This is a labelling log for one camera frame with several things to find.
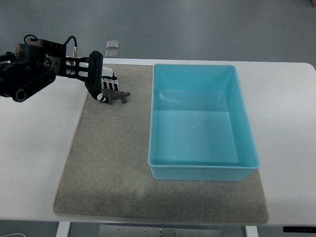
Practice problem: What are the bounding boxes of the lower floor socket plate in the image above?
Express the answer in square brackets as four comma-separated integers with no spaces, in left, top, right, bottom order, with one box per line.
[105,50,119,58]

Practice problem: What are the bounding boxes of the metal plate under table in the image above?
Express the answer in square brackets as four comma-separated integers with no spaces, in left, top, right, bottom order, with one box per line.
[98,225,223,237]

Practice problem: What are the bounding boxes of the black ribbed bracket on wrist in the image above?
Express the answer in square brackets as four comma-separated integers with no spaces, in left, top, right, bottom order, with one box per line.
[60,51,103,100]

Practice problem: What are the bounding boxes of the blue plastic box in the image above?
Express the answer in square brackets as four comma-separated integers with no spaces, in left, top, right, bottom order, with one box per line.
[148,64,260,181]

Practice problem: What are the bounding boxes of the floor socket plate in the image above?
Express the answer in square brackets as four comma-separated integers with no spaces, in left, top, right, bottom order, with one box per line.
[106,40,119,49]
[105,50,119,58]

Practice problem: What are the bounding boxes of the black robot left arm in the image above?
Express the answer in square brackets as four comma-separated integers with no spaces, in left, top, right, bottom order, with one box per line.
[0,34,78,103]

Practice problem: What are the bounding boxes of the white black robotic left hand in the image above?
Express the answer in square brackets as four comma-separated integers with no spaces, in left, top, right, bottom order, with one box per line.
[96,66,119,104]

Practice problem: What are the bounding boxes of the grey felt mat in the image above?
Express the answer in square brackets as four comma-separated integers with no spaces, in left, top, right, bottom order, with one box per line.
[54,65,269,225]

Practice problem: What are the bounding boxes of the black table control panel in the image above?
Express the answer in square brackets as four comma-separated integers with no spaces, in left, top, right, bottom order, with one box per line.
[282,226,316,234]

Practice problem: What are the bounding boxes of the upper floor socket plate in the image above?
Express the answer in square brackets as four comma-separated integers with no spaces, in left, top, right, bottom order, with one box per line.
[106,40,119,49]

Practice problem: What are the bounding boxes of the brown toy hippo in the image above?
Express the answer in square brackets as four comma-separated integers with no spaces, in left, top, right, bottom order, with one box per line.
[101,88,130,105]

